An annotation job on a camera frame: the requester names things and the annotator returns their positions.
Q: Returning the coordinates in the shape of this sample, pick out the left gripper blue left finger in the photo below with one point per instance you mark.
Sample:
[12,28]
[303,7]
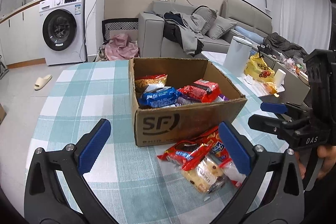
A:
[56,191]

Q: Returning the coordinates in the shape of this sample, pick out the white washing machine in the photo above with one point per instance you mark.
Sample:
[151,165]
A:
[63,31]

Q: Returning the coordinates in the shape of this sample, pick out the right hand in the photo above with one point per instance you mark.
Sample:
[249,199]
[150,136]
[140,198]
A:
[325,152]

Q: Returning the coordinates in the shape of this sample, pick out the grey sofa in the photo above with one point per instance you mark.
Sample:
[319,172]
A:
[151,42]

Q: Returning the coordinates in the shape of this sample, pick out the pink cloth pile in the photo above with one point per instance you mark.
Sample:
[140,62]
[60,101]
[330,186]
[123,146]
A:
[121,47]

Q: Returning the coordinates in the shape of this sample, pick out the cardboard box on floor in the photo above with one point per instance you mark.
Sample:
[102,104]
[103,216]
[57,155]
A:
[2,113]

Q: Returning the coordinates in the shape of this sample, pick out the teal plaid tablecloth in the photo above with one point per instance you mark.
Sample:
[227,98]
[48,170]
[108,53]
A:
[130,181]

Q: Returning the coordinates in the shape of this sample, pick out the brown SF cardboard box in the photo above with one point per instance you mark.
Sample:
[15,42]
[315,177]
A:
[168,125]

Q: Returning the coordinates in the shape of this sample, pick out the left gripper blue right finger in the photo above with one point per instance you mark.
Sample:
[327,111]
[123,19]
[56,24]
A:
[272,191]

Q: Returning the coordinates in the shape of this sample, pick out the black patterned laundry basket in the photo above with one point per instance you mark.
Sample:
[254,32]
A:
[113,27]

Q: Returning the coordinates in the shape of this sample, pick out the beige slipper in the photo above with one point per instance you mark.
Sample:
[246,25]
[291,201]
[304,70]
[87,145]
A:
[41,82]

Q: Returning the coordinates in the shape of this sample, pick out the blue oreo cookie pack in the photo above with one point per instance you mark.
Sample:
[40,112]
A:
[159,97]

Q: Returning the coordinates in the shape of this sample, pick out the dark clothes on sofa end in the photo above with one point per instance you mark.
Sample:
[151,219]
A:
[281,44]

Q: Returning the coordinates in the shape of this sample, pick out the small red cookie pack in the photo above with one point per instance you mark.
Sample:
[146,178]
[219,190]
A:
[186,154]

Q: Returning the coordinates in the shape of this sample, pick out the orange white fries snack bag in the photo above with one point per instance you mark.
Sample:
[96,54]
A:
[148,83]

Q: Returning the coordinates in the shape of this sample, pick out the purple white snack packet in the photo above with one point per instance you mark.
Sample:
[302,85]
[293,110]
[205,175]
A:
[185,100]

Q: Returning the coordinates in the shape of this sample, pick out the red barcode snack pack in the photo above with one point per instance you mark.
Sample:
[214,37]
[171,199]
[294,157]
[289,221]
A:
[202,91]

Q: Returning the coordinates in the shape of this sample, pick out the red crisp cone snack bag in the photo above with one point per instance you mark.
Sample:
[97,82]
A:
[212,138]

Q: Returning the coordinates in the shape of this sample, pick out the grey sofa cushion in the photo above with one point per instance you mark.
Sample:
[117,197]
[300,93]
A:
[220,27]

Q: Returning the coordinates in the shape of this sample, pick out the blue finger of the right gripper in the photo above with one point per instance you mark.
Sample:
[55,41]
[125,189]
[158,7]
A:
[289,109]
[274,126]

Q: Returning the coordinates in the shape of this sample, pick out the beige bread packet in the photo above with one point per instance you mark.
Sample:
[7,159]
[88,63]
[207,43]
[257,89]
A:
[207,177]

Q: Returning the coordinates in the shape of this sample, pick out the yellow plastic bag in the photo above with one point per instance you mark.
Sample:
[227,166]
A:
[258,69]

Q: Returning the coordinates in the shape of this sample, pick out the white paper cup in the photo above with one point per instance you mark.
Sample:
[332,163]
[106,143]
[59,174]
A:
[279,77]

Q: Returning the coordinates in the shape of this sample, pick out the white cylindrical bin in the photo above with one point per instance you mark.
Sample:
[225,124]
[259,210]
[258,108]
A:
[237,56]

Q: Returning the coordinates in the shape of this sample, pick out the grey clothes pile on sofa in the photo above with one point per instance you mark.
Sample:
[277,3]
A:
[185,30]

